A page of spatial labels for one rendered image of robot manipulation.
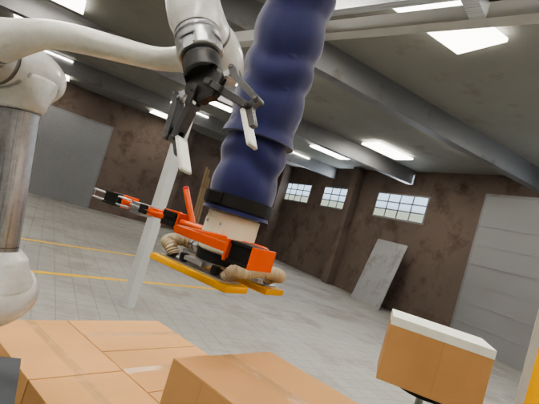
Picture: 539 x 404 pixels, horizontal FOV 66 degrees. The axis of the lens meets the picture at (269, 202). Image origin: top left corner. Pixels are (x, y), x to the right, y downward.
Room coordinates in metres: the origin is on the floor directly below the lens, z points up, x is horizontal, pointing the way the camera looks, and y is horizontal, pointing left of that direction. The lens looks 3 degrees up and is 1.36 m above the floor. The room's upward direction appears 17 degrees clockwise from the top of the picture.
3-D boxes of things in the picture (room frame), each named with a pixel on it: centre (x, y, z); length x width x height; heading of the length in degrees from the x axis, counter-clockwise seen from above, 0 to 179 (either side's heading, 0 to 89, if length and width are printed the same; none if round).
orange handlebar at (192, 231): (1.36, 0.32, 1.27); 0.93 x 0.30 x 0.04; 53
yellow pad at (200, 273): (1.26, 0.15, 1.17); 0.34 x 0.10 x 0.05; 53
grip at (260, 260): (0.95, 0.01, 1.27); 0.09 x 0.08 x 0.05; 143
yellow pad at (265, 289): (1.41, 0.04, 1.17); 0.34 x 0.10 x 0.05; 53
